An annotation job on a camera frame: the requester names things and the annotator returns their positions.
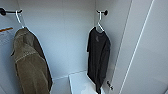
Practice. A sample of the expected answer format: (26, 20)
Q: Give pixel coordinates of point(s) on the black t-shirt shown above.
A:
(99, 56)

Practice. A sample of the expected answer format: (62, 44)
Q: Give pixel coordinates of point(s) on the white wardrobe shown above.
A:
(63, 33)

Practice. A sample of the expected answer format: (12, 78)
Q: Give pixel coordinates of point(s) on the small black hook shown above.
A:
(109, 85)

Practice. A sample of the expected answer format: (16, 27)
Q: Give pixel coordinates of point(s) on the white wardrobe door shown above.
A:
(146, 50)

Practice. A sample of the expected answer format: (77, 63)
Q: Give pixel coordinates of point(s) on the olive brown jacket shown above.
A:
(30, 66)

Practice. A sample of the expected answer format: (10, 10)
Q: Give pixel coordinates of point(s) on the black hanging rod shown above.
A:
(8, 12)
(103, 13)

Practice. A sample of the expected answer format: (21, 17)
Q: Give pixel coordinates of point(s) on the white clothes hanger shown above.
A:
(20, 21)
(99, 24)

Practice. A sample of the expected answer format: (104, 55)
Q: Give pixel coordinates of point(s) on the white inner shelf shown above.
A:
(81, 83)

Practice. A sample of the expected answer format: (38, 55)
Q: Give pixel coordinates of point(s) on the orange white warning sticker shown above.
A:
(5, 30)

